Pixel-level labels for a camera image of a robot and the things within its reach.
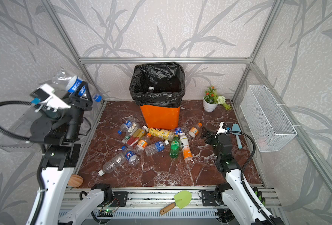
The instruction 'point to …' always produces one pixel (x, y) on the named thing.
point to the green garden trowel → (182, 198)
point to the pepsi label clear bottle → (131, 156)
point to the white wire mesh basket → (269, 126)
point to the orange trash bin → (161, 116)
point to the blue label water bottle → (159, 146)
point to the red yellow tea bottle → (138, 133)
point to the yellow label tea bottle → (167, 135)
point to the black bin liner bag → (158, 84)
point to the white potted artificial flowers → (211, 100)
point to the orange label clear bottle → (142, 144)
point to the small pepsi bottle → (177, 130)
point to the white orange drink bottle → (187, 154)
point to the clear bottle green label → (151, 89)
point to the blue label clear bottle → (126, 124)
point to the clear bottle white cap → (113, 163)
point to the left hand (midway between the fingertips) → (86, 80)
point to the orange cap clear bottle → (194, 131)
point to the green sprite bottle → (175, 146)
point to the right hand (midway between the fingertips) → (209, 125)
